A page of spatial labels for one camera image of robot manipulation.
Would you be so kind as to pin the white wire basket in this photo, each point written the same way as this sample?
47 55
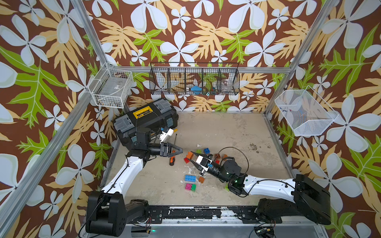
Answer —
110 87
305 111

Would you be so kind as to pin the orange black handled screwdriver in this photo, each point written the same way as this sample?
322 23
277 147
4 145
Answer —
172 159

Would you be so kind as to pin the blue object in basket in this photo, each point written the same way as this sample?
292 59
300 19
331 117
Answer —
196 90

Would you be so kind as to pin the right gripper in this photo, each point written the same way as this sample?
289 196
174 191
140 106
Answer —
198 167

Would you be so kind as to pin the black wire basket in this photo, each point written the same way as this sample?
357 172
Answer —
179 77

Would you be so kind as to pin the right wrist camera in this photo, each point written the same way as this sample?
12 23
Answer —
204 162

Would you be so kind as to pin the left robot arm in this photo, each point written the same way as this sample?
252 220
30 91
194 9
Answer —
107 213

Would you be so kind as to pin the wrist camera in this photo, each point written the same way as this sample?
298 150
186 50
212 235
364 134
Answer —
204 162
165 135

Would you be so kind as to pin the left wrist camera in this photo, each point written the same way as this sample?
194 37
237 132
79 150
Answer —
165 135

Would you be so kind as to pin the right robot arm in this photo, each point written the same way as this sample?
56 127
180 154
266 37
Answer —
299 196

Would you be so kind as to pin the white wire basket left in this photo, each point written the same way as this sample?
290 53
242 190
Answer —
110 87

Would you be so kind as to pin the white wire basket right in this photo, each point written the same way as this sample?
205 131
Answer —
305 111

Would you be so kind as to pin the dark green lego brick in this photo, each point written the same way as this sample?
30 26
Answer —
193 187

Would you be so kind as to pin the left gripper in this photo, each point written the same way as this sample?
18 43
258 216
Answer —
163 148

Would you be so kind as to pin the magenta lego brick front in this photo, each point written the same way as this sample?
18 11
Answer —
188 186

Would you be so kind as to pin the black deli toolbox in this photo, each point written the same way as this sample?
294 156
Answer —
155 116

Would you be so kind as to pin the light blue long lego brick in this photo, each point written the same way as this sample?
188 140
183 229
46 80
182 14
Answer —
190 178

